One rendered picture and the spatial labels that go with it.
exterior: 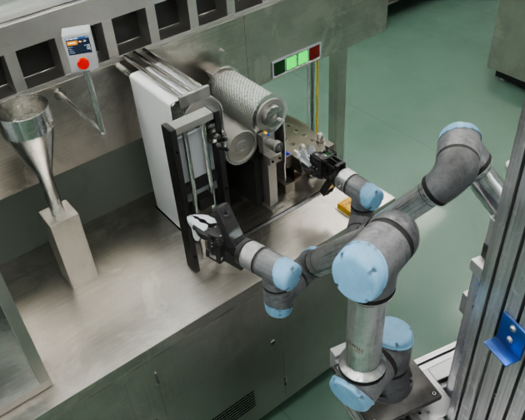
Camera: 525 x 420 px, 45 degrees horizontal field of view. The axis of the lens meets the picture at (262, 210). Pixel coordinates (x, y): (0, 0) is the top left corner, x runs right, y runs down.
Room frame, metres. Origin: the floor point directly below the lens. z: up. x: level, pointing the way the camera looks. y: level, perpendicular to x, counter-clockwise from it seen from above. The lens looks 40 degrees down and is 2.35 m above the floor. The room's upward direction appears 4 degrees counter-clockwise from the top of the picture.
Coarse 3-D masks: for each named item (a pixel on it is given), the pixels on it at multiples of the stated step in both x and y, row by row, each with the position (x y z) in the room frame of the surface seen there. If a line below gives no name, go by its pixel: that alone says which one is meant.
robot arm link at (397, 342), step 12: (396, 324) 1.04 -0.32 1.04; (384, 336) 1.00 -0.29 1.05; (396, 336) 1.00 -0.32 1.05; (408, 336) 0.99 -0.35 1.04; (384, 348) 0.97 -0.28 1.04; (396, 348) 0.96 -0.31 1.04; (408, 348) 0.97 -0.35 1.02; (396, 360) 0.95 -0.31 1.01; (408, 360) 0.98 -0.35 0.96; (396, 372) 0.93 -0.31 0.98
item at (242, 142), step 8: (224, 120) 1.78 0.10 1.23; (232, 120) 1.78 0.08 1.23; (232, 128) 1.72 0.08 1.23; (240, 128) 1.72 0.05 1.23; (232, 136) 1.69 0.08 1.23; (240, 136) 1.70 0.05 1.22; (248, 136) 1.72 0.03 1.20; (232, 144) 1.68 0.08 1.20; (240, 144) 1.69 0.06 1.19; (248, 144) 1.72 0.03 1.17; (256, 144) 1.73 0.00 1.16; (232, 152) 1.68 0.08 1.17; (240, 152) 1.69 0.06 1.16; (248, 152) 1.72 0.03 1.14; (232, 160) 1.67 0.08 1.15; (240, 160) 1.70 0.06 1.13
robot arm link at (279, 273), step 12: (264, 252) 1.12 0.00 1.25; (276, 252) 1.12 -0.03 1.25; (252, 264) 1.11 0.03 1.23; (264, 264) 1.09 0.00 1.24; (276, 264) 1.08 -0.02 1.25; (288, 264) 1.08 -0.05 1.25; (264, 276) 1.08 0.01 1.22; (276, 276) 1.06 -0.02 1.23; (288, 276) 1.05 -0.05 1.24; (276, 288) 1.06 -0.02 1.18; (288, 288) 1.05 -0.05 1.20
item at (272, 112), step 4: (272, 104) 1.77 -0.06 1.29; (268, 108) 1.75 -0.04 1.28; (272, 108) 1.75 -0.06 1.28; (276, 108) 1.76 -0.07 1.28; (280, 108) 1.77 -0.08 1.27; (264, 112) 1.74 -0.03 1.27; (268, 112) 1.74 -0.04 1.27; (272, 112) 1.75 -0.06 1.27; (276, 112) 1.76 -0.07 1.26; (280, 112) 1.77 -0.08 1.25; (264, 116) 1.73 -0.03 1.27; (268, 116) 1.74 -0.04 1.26; (272, 116) 1.75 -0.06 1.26; (276, 116) 1.75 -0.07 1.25; (280, 116) 1.76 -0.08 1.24; (264, 120) 1.73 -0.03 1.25; (268, 120) 1.74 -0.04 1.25; (272, 120) 1.75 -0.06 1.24; (276, 120) 1.75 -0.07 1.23; (264, 124) 1.74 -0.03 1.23; (268, 124) 1.74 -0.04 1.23; (272, 124) 1.75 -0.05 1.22; (276, 124) 1.75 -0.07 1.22
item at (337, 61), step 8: (344, 48) 2.63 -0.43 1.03; (336, 56) 2.62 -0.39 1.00; (344, 56) 2.63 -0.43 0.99; (336, 64) 2.62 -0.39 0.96; (344, 64) 2.64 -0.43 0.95; (336, 72) 2.62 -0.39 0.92; (344, 72) 2.64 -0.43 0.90; (336, 80) 2.62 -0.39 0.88; (344, 80) 2.64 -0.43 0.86; (336, 88) 2.62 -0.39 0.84; (344, 88) 2.64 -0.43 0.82; (336, 96) 2.62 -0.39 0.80; (344, 96) 2.64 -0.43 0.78; (328, 104) 2.66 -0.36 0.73; (336, 104) 2.61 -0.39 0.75; (344, 104) 2.64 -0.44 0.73; (328, 112) 2.66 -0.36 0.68; (336, 112) 2.61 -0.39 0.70; (344, 112) 2.64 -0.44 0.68; (328, 120) 2.66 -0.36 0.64; (336, 120) 2.61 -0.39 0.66; (344, 120) 2.64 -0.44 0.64; (328, 128) 2.66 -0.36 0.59; (336, 128) 2.61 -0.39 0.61; (344, 128) 2.64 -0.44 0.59; (328, 136) 2.66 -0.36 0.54; (336, 136) 2.61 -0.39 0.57; (336, 144) 2.61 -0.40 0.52
